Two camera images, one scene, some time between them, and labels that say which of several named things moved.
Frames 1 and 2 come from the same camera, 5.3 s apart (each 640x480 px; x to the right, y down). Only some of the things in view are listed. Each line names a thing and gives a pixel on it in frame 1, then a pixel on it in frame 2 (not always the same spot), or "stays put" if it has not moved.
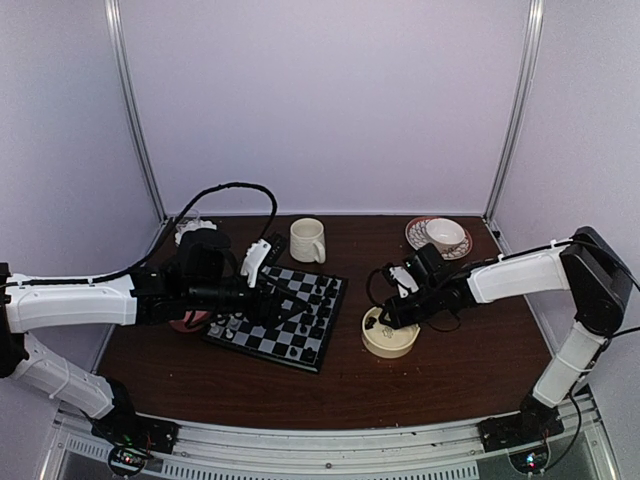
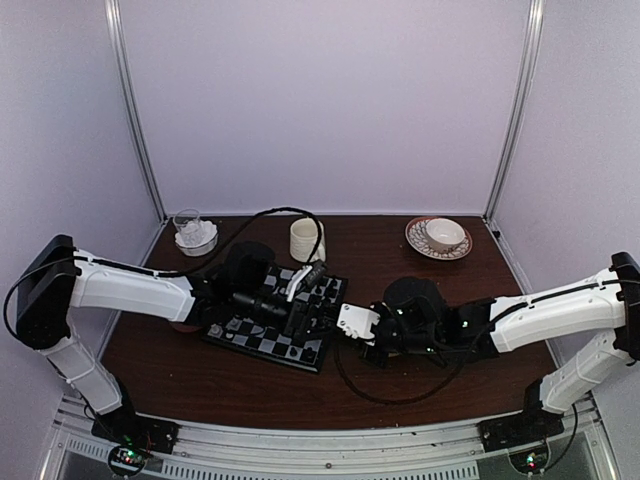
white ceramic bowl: (445, 234) stays put
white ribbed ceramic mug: (307, 241) stays put
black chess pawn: (311, 354) stays put
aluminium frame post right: (535, 26) stays put
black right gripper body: (429, 305) → (381, 362)
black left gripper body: (254, 312) → (290, 330)
